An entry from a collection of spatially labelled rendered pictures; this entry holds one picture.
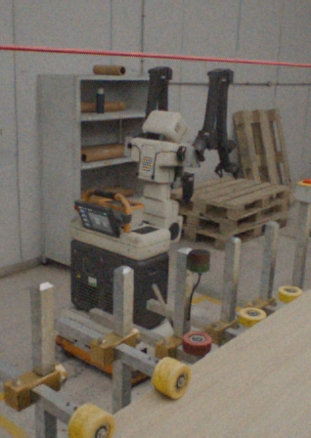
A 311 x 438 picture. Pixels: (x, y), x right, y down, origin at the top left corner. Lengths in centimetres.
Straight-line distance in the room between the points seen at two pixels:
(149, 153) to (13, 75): 161
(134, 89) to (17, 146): 119
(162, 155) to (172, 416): 192
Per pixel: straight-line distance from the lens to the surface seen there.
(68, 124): 418
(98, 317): 177
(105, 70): 461
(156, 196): 306
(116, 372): 145
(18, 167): 438
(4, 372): 129
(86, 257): 299
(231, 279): 175
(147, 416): 124
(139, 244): 270
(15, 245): 450
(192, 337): 155
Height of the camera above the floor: 161
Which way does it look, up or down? 16 degrees down
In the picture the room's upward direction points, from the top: 2 degrees clockwise
